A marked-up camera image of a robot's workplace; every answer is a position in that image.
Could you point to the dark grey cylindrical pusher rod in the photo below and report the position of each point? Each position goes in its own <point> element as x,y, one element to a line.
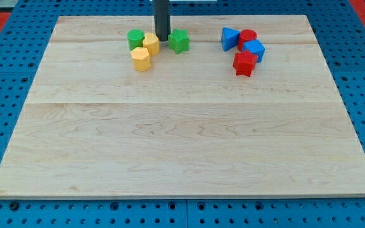
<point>161,13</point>

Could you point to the yellow heart block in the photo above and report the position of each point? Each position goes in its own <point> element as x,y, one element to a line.
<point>151,43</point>

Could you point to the green star block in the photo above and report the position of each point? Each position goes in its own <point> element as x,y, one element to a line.
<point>179,40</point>

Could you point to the green cylinder block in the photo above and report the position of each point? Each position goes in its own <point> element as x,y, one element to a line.
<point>135,38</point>

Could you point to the yellow hexagon block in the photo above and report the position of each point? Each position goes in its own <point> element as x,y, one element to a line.
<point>141,59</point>

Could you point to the blue triangle block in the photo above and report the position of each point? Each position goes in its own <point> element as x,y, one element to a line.
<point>229,38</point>

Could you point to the red cylinder block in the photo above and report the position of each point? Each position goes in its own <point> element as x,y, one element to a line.
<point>245,36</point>

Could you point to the red star block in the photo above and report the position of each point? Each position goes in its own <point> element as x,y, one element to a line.
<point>244,63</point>

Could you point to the blue cube block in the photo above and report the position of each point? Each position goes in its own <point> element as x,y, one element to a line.
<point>255,47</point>

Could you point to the light wooden board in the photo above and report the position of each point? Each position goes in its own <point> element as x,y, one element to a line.
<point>93,128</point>

